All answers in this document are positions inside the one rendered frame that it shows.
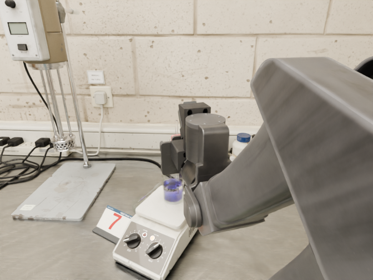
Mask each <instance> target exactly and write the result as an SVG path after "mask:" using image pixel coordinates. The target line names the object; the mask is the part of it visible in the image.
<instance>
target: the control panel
mask: <svg viewBox="0 0 373 280"><path fill-rule="evenodd" d="M133 233H137V234H139V235H140V238H141V241H140V244H139V246H138V247H136V248H133V249H131V248H129V247H128V246H127V244H126V243H125V242H124V241H123V240H124V239H125V238H128V237H129V236H130V235H131V234H133ZM144 233H146V234H147V235H146V236H145V237H144V236H143V234H144ZM152 236H153V237H154V239H153V240H151V239H150V238H151V237H152ZM174 241H175V239H174V238H172V237H169V236H166V235H164V234H162V233H159V232H157V231H154V230H152V229H150V228H147V227H145V226H142V225H140V224H137V223H135V222H132V221H131V223H130V224H129V226H128V228H127V230H126V232H125V233H124V235H123V237H122V239H121V240H120V242H119V244H118V246H117V248H116V250H115V251H114V252H115V253H116V254H118V255H120V256H122V257H124V258H126V259H128V260H130V261H132V262H134V263H136V264H138V265H140V266H142V267H144V268H146V269H148V270H150V271H152V272H154V273H157V274H160V273H161V271H162V269H163V266H164V264H165V261H166V260H167V257H168V255H169V252H170V250H171V248H172V246H173V243H174ZM154 242H158V243H160V244H161V245H162V248H163V251H162V254H161V256H160V257H159V258H157V259H152V258H150V257H149V256H148V255H147V254H146V250H147V249H148V248H149V246H150V245H151V244H152V243H154Z"/></svg>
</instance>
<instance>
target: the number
mask: <svg viewBox="0 0 373 280"><path fill-rule="evenodd" d="M130 220H131V219H130V218H127V217H125V216H123V215H121V214H119V213H117V212H114V211H112V210H110V209H106V210H105V212H104V214H103V217H102V219H101V220H100V222H99V225H100V226H102V227H104V228H106V229H108V230H110V231H112V232H114V233H116V234H118V235H120V236H122V234H123V232H124V230H125V229H126V227H127V225H128V223H129V221H130Z"/></svg>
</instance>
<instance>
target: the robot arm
mask: <svg viewBox="0 0 373 280"><path fill-rule="evenodd" d="M250 87H251V90H252V92H253V95H254V98H255V100H256V103H257V105H258V108H259V111H260V114H261V116H262V118H263V121H264V122H263V123H262V125H261V127H260V129H259V130H258V132H257V133H256V135H255V136H254V137H253V138H252V140H251V141H250V142H249V143H248V144H247V145H246V147H245V148H244V149H243V150H242V151H241V152H240V153H239V154H238V156H237V157H236V158H235V159H234V160H233V161H231V160H230V159H228V149H229V127H228V126H227V125H226V124H225V123H226V119H225V117H223V116H221V115H218V114H212V113H211V107H210V106H209V105H207V104H206V103H204V102H199V103H197V102H196V101H191V102H183V104H178V107H179V110H178V116H179V123H180V134H174V135H172V136H171V141H168V142H163V141H160V153H161V164H160V166H161V172H162V174H163V175H169V174H177V173H180V174H181V176H182V178H183V180H184V182H185V184H186V186H185V194H183V203H184V217H185V219H186V222H187V224H188V226H189V227H190V228H191V227H194V228H198V230H199V232H200V234H201V235H202V236H207V235H210V234H216V233H221V232H226V231H231V230H235V229H239V228H245V227H250V226H254V225H256V224H259V223H262V222H265V219H264V218H266V217H267V216H268V215H269V214H270V213H273V212H275V211H278V210H280V209H282V208H285V207H287V206H290V205H292V204H295V205H296V208H297V210H298V213H299V216H300V218H301V221H302V223H303V226H304V229H305V232H306V234H307V237H308V239H309V244H308V245H307V246H306V248H305V249H304V250H303V251H302V252H301V253H300V254H299V255H297V256H296V257H295V258H294V259H293V260H292V261H291V262H289V263H288V264H287V265H286V266H285V267H283V268H282V269H281V270H279V271H278V272H276V273H275V274H274V275H273V276H271V277H270V278H269V279H268V280H373V56H372V57H369V58H367V59H365V60H363V61H362V62H361V63H360V64H359V65H357V66H356V67H355V68H354V69H351V68H349V67H347V66H345V65H343V64H342V63H340V62H338V61H336V60H334V59H332V58H329V57H292V58H269V59H266V60H265V61H264V62H263V63H262V64H261V65H260V67H259V68H258V70H257V71H256V73H255V74H254V76H253V78H252V80H251V82H250Z"/></svg>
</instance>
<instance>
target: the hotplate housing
mask: <svg viewBox="0 0 373 280"><path fill-rule="evenodd" d="M131 221H132V222H135V223H137V224H140V225H142V226H145V227H147V228H150V229H152V230H154V231H157V232H159V233H162V234H164V235H166V236H169V237H172V238H174V239H175V241H174V243H173V246H172V248H171V250H170V252H169V255H168V257H167V260H166V261H165V264H164V266H163V269H162V271H161V273H160V274H157V273H154V272H152V271H150V270H148V269H146V268H144V267H142V266H140V265H138V264H136V263H134V262H132V261H130V260H128V259H126V258H124V257H122V256H120V255H118V254H116V253H115V252H114V251H115V250H116V248H117V246H118V244H119V242H120V240H121V239H122V237H123V235H124V233H125V232H126V230H127V228H128V226H129V224H130V223H131ZM197 230H198V228H194V227H191V228H190V227H189V226H188V224H187V221H185V223H184V224H183V225H182V226H181V228H179V229H173V228H170V227H168V226H165V225H163V224H160V223H158V222H155V221H152V220H151V219H147V218H145V217H142V216H140V215H138V214H135V215H134V216H133V217H132V218H131V220H130V221H129V223H128V225H127V227H126V229H125V230H124V232H123V234H122V236H121V238H120V240H119V241H118V243H117V245H116V247H115V249H114V250H113V258H114V260H115V261H116V262H118V263H120V264H122V265H124V266H126V267H128V268H130V269H132V270H134V271H136V272H138V273H140V274H142V275H144V276H146V277H148V278H149V279H151V280H165V279H166V278H167V276H168V274H169V273H170V271H171V270H172V269H173V267H174V265H175V264H176V262H177V261H178V259H179V258H180V256H181V255H182V253H183V252H184V250H185V249H186V247H187V246H188V244H189V243H190V241H191V239H192V238H193V237H194V235H195V234H196V232H197Z"/></svg>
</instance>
